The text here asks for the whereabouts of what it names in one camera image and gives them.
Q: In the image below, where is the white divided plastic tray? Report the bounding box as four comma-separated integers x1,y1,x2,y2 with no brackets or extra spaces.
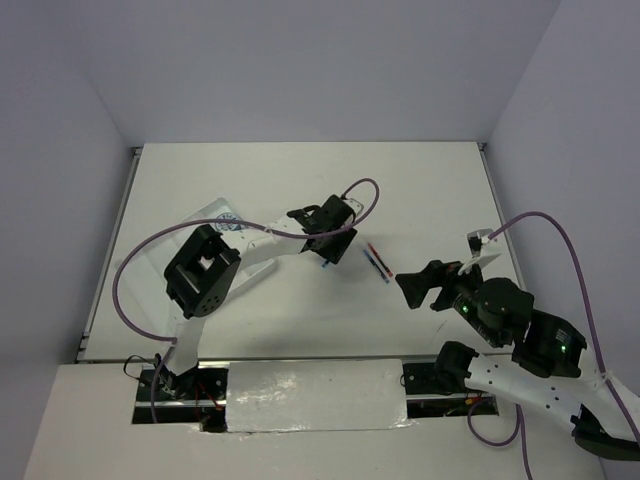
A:
115,197,279,342

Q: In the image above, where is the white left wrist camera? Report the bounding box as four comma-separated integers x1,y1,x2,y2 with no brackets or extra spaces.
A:
343,198,365,226

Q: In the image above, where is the red gel pen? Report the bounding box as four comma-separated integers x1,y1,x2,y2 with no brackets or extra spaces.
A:
367,242,394,278

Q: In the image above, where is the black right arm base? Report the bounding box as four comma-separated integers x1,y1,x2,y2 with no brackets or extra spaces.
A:
400,361,498,419

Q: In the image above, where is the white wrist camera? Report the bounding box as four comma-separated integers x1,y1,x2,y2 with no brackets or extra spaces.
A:
343,198,365,226
458,229,502,276

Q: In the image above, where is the silver foil sheet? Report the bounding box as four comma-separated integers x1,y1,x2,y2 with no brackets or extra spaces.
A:
226,359,411,433

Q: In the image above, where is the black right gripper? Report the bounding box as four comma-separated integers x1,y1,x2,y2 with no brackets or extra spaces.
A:
391,252,501,345

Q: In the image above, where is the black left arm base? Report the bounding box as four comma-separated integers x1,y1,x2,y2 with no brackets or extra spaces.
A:
122,355,229,433

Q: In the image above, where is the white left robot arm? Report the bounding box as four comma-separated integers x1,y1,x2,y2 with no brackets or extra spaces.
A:
159,195,363,399

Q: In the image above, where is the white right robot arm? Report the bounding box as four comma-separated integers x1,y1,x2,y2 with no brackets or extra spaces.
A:
395,260,639,462

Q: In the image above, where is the blue round container in tray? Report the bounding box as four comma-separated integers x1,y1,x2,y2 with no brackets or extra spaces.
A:
212,211,244,232

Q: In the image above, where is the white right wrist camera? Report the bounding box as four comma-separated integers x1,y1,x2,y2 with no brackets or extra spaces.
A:
458,229,502,276

